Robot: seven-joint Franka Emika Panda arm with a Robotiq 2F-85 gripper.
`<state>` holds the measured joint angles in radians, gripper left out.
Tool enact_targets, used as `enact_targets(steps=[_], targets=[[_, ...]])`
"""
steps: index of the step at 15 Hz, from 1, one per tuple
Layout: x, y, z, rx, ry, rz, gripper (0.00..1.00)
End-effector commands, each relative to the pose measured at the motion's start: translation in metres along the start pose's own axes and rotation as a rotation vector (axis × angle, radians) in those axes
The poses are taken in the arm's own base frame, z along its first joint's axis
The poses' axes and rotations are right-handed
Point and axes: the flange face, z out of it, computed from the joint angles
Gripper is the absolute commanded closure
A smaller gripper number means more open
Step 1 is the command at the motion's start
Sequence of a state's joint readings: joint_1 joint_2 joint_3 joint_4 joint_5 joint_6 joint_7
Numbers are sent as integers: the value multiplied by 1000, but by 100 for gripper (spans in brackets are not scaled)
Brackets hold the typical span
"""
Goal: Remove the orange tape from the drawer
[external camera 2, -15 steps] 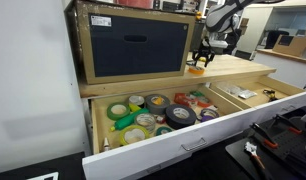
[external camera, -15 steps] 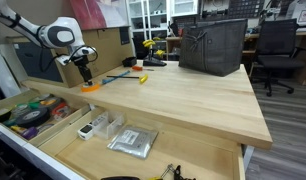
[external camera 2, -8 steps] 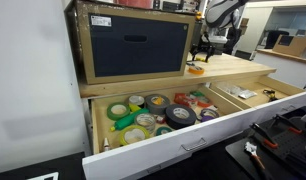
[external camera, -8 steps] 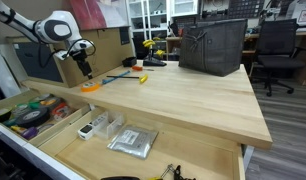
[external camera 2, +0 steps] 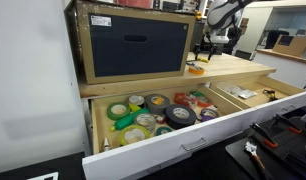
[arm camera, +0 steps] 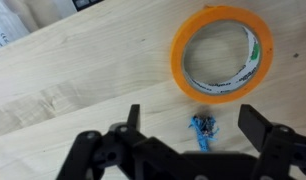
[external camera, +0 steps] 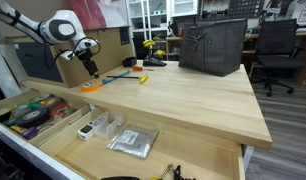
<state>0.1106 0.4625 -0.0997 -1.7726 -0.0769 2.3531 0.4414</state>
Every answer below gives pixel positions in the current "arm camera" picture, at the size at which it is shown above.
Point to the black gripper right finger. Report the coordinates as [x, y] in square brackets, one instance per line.
[279, 146]

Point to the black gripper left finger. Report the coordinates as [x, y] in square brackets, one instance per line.
[93, 153]

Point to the orange tape roll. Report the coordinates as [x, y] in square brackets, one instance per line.
[179, 66]

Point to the blue stick tool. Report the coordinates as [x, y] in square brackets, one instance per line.
[203, 133]

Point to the clear plastic box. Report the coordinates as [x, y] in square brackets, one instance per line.
[43, 13]

